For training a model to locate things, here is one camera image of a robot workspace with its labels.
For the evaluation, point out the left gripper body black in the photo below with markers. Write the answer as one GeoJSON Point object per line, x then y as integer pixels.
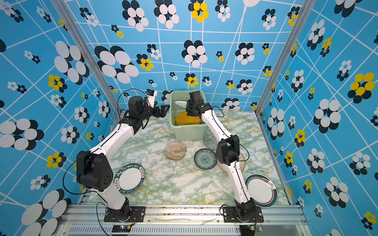
{"type": "Point", "coordinates": [153, 112]}

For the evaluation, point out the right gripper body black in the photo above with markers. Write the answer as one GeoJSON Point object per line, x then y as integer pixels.
{"type": "Point", "coordinates": [191, 108]}

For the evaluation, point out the white plate teal emblem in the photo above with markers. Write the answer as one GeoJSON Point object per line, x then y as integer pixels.
{"type": "Point", "coordinates": [182, 104]}

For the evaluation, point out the yellow scalloped dotted plate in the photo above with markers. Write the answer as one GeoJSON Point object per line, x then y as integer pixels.
{"type": "Point", "coordinates": [184, 119]}

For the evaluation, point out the white plate dark lettered rim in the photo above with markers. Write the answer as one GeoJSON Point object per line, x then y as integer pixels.
{"type": "Point", "coordinates": [129, 178]}

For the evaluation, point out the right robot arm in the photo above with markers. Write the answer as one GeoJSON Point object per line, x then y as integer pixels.
{"type": "Point", "coordinates": [227, 153]}

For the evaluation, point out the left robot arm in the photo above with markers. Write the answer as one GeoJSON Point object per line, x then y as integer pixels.
{"type": "Point", "coordinates": [93, 168]}

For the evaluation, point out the light green plastic bin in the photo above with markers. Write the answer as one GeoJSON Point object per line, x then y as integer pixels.
{"type": "Point", "coordinates": [185, 127]}

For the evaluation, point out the clear glass plate near bin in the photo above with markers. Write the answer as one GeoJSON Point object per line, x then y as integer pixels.
{"type": "Point", "coordinates": [210, 141]}

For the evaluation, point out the pink glass plate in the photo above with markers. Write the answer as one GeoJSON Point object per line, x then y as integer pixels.
{"type": "Point", "coordinates": [175, 150]}

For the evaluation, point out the blue floral ceramic plate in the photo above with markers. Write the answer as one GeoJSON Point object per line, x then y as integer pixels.
{"type": "Point", "coordinates": [205, 159]}

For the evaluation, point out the beige ceramic plate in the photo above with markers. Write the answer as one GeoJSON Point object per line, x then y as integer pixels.
{"type": "Point", "coordinates": [241, 161]}

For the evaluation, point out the white plate red green rim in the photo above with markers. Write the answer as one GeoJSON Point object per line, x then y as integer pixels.
{"type": "Point", "coordinates": [262, 190]}

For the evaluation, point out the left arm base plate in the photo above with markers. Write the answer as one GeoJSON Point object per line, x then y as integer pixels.
{"type": "Point", "coordinates": [131, 214]}

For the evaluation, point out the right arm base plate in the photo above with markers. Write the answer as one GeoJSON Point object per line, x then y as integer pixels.
{"type": "Point", "coordinates": [232, 215]}

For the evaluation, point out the aluminium front rail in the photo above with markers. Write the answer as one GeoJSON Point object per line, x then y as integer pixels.
{"type": "Point", "coordinates": [184, 220]}

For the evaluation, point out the left aluminium corner post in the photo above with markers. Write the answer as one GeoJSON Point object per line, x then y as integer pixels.
{"type": "Point", "coordinates": [78, 38]}

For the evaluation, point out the aluminium corner post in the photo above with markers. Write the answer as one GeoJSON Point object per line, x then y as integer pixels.
{"type": "Point", "coordinates": [78, 38]}
{"type": "Point", "coordinates": [291, 40]}

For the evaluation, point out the right aluminium corner post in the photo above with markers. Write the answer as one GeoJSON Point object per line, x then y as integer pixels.
{"type": "Point", "coordinates": [291, 40]}

